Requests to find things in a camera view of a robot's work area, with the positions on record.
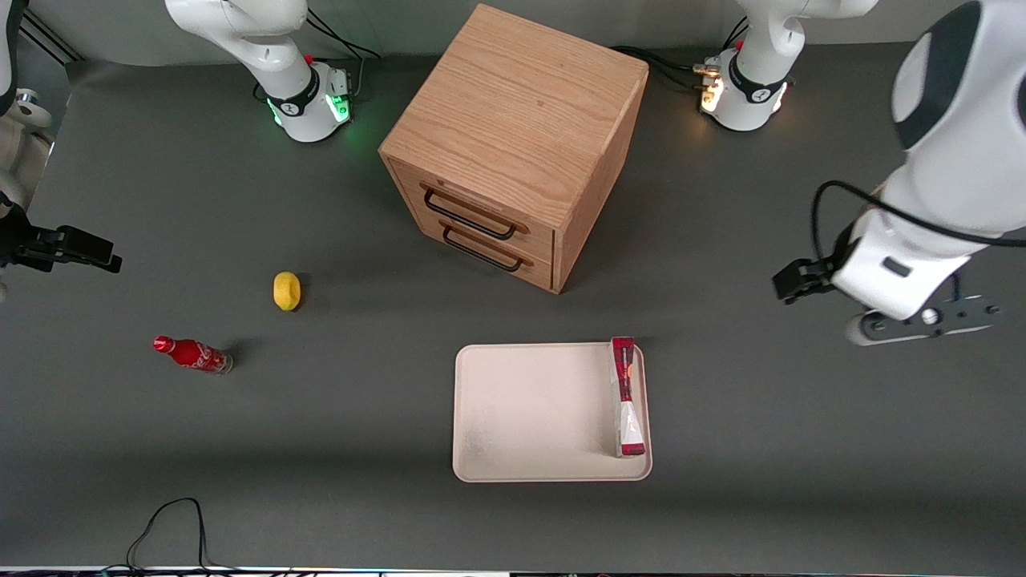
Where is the thin looped black cable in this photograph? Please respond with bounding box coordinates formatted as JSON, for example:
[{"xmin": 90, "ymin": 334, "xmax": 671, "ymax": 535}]
[{"xmin": 100, "ymin": 497, "xmax": 241, "ymax": 575}]

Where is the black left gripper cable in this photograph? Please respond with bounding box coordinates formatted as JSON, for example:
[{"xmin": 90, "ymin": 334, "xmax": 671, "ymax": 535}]
[{"xmin": 810, "ymin": 180, "xmax": 1026, "ymax": 261}]

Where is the black left arm base cable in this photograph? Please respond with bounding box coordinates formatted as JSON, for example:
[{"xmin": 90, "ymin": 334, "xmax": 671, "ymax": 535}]
[{"xmin": 612, "ymin": 18, "xmax": 750, "ymax": 91}]

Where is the yellow lemon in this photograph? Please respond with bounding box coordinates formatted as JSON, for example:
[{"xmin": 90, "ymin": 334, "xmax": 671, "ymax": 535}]
[{"xmin": 273, "ymin": 271, "xmax": 303, "ymax": 312}]

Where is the narrow wooden drawer front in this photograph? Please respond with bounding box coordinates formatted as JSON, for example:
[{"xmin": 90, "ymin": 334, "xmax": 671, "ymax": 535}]
[{"xmin": 417, "ymin": 213, "xmax": 555, "ymax": 292}]

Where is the black right arm base cable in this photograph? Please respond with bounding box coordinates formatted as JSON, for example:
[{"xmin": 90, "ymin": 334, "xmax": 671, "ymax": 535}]
[{"xmin": 303, "ymin": 6, "xmax": 383, "ymax": 101}]

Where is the wide wooden drawer front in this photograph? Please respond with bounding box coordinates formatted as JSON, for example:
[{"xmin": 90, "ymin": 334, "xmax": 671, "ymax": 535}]
[{"xmin": 388, "ymin": 158, "xmax": 556, "ymax": 259}]

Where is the beige plastic tray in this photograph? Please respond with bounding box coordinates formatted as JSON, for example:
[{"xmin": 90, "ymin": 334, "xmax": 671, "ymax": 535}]
[{"xmin": 452, "ymin": 342, "xmax": 653, "ymax": 483}]

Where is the aluminium frame rail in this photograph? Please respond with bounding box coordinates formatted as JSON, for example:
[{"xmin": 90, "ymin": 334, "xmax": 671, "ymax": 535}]
[{"xmin": 16, "ymin": 8, "xmax": 85, "ymax": 69}]

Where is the black arm base cable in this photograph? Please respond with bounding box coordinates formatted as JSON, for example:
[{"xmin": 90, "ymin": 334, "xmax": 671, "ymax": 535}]
[
  {"xmin": 612, "ymin": 18, "xmax": 750, "ymax": 91},
  {"xmin": 303, "ymin": 6, "xmax": 383, "ymax": 101}
]

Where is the oak wooden drawer cabinet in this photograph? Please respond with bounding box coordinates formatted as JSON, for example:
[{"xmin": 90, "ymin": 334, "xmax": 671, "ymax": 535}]
[{"xmin": 378, "ymin": 3, "xmax": 650, "ymax": 295}]

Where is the red cola bottle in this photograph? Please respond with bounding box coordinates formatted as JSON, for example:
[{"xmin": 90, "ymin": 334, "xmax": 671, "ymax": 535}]
[{"xmin": 152, "ymin": 335, "xmax": 234, "ymax": 376}]

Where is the red tartan cookie box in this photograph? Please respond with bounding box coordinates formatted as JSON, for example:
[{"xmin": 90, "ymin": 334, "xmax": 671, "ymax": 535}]
[{"xmin": 610, "ymin": 336, "xmax": 648, "ymax": 459}]

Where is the short black drawer handle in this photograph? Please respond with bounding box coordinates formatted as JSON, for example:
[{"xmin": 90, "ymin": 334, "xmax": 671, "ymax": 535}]
[{"xmin": 442, "ymin": 224, "xmax": 527, "ymax": 273}]

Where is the long black drawer handle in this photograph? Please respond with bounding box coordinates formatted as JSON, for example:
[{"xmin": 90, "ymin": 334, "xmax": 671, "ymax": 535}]
[{"xmin": 422, "ymin": 185, "xmax": 520, "ymax": 241}]

